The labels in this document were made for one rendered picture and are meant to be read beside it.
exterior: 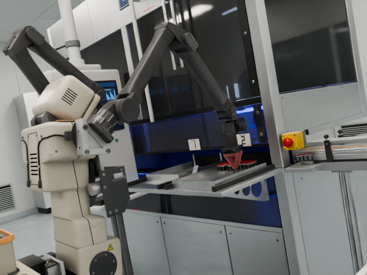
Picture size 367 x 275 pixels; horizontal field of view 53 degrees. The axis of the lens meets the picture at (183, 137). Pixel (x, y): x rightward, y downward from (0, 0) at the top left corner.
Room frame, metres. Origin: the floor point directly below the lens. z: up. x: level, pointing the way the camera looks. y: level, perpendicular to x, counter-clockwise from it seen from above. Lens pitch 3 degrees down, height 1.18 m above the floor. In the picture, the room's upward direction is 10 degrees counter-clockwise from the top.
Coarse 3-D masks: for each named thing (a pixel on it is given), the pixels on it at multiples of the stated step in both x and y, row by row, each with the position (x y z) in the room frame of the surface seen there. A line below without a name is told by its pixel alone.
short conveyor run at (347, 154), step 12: (312, 144) 1.63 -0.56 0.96; (324, 144) 1.55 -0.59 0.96; (336, 144) 1.55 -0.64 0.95; (348, 144) 1.60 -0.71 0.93; (360, 144) 1.56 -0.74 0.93; (324, 156) 1.57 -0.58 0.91; (336, 156) 1.53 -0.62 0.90; (348, 156) 1.49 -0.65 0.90; (360, 156) 1.45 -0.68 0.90; (324, 168) 1.57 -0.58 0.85; (336, 168) 1.53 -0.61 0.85; (348, 168) 1.50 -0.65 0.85; (360, 168) 1.46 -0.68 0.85
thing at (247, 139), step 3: (237, 135) 1.77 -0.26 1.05; (240, 135) 1.75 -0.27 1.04; (243, 135) 1.74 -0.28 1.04; (246, 135) 1.73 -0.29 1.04; (249, 135) 1.71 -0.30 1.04; (237, 138) 1.77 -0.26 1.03; (240, 138) 1.75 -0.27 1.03; (243, 138) 1.74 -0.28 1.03; (246, 138) 1.73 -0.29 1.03; (249, 138) 1.72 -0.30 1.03; (240, 141) 1.76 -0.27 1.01; (243, 141) 1.74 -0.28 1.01; (246, 141) 1.73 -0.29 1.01; (249, 141) 1.72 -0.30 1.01; (240, 144) 1.76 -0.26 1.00; (246, 144) 1.73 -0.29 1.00; (249, 144) 1.72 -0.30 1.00
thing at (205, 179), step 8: (216, 168) 1.78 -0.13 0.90; (256, 168) 1.58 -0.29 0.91; (184, 176) 1.64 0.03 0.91; (192, 176) 1.67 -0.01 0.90; (200, 176) 1.71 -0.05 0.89; (208, 176) 1.72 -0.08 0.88; (216, 176) 1.68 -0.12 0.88; (224, 176) 1.64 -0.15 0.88; (232, 176) 1.47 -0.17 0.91; (176, 184) 1.57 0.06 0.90; (184, 184) 1.53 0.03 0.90; (192, 184) 1.50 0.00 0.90; (200, 184) 1.46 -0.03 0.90; (208, 184) 1.43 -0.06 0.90; (216, 184) 1.41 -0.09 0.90
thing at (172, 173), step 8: (224, 160) 1.95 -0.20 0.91; (168, 168) 2.02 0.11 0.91; (176, 168) 2.06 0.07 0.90; (184, 168) 2.10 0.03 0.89; (192, 168) 2.08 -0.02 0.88; (200, 168) 1.83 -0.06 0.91; (152, 176) 1.88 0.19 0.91; (160, 176) 1.83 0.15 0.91; (168, 176) 1.78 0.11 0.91; (176, 176) 1.74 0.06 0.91
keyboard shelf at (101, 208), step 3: (132, 195) 2.00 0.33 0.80; (135, 195) 2.01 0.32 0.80; (138, 195) 2.02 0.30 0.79; (141, 195) 2.04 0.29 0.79; (132, 198) 1.99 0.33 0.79; (90, 207) 1.88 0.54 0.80; (93, 207) 1.86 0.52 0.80; (96, 207) 1.85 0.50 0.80; (99, 207) 1.83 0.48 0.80; (102, 207) 1.83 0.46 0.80; (90, 210) 1.88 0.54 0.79; (93, 210) 1.86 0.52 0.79; (96, 210) 1.85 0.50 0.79; (99, 210) 1.83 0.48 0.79; (102, 210) 1.83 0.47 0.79
